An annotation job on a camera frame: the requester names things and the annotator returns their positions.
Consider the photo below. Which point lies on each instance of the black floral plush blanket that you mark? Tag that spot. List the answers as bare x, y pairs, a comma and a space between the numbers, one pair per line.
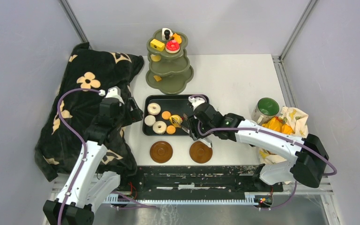
87, 71

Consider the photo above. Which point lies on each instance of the yellow layered cake slice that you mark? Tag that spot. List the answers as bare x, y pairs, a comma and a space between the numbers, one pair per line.
157, 45

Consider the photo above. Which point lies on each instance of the orange fish-shaped pastry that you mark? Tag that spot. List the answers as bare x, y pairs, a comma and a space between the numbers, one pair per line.
176, 37

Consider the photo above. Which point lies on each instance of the round tan biscuit upper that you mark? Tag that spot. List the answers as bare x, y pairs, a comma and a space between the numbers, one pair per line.
166, 115

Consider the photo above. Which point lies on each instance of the steel tongs white handle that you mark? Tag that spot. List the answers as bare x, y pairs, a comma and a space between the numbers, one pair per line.
187, 127

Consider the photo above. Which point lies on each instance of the green three-tier serving stand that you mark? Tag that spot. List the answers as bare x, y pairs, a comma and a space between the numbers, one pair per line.
174, 69

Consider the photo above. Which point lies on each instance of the yellow cream cupcake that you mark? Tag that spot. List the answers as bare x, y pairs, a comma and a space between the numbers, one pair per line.
155, 58

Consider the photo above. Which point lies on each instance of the brown wooden coaster left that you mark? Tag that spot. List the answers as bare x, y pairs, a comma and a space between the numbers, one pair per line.
161, 152

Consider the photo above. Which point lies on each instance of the black rectangular tray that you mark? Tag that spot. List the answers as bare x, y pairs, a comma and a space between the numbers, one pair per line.
175, 104

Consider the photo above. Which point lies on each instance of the yellow swirl roll cake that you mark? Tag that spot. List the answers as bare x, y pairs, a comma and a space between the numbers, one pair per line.
175, 119

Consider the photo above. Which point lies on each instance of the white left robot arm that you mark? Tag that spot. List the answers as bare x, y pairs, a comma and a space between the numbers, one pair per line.
77, 203

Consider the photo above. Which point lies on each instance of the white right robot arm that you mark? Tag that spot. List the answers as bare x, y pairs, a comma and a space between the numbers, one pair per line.
305, 158

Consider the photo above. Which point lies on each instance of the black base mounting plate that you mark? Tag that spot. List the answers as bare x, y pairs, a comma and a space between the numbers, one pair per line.
235, 177

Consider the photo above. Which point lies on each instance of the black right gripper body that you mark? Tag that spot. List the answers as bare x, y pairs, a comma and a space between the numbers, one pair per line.
192, 120

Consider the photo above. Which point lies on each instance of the brown wooden coaster right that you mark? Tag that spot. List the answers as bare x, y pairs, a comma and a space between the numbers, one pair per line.
200, 153

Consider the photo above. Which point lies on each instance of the rectangular tan cracker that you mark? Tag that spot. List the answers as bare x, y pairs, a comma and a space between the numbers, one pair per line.
157, 78

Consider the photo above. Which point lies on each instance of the round tan biscuit lower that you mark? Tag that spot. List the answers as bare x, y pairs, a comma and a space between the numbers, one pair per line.
171, 130

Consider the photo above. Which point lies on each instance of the round tan biscuit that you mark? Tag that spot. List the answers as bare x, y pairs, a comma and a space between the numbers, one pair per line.
166, 115
171, 130

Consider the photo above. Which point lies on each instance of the white cake block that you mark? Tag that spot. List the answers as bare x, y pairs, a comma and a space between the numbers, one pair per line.
166, 34

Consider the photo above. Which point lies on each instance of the white round cake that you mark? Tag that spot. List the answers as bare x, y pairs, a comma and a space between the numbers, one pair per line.
149, 120

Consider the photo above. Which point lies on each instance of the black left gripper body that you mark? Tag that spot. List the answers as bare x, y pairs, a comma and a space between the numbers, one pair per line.
123, 119

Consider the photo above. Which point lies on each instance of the white glazed donut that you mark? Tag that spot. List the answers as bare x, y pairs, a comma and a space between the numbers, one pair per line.
153, 109
159, 127

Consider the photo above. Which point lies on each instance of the brown wooden coaster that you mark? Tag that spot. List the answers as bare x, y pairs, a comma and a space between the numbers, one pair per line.
161, 152
200, 153

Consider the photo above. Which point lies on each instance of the red glazed donut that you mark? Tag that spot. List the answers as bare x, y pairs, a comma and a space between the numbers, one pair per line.
172, 47

